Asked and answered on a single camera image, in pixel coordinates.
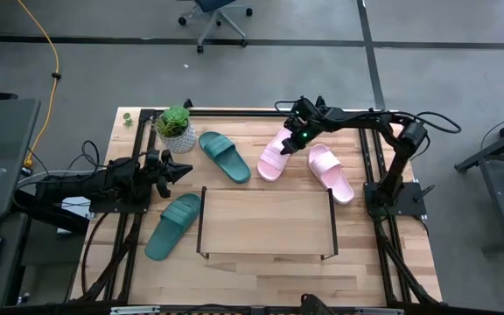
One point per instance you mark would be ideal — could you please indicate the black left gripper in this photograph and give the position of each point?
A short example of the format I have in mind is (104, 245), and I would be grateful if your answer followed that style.
(153, 168)

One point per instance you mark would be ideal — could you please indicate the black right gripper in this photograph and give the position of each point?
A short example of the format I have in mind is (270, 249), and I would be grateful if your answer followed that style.
(304, 129)

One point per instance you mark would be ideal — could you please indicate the pink rubber slide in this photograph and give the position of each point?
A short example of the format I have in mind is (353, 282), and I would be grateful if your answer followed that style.
(271, 164)
(328, 175)

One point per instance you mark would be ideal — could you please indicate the green rubber slide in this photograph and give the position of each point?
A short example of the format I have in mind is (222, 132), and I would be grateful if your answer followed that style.
(171, 229)
(226, 157)

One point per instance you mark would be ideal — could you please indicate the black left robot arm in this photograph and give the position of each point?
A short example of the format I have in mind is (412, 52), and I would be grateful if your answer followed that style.
(81, 184)

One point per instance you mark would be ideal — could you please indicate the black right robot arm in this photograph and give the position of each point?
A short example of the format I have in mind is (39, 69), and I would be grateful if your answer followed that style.
(398, 170)

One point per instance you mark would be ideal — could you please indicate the succulent in white patterned pot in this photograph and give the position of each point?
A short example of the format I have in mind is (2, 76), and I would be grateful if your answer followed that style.
(182, 140)

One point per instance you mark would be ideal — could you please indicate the office chair base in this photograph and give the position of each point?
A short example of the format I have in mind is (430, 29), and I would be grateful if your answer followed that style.
(217, 15)

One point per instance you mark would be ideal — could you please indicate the dark grey desk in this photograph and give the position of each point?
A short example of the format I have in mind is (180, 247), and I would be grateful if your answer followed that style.
(2, 144)

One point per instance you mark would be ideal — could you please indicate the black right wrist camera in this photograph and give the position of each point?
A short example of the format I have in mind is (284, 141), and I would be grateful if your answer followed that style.
(305, 107)

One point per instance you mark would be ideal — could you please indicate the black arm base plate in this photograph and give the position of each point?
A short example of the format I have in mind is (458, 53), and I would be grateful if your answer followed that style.
(409, 199)
(116, 209)

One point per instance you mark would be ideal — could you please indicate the black aluminium table frame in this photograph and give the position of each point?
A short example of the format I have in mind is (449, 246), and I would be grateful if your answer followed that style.
(234, 113)

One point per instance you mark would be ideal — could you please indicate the silver metal bracket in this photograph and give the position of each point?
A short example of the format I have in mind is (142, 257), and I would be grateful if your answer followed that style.
(379, 311)
(135, 310)

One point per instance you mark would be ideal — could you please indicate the black table-level camera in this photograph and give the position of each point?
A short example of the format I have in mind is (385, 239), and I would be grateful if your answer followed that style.
(315, 306)

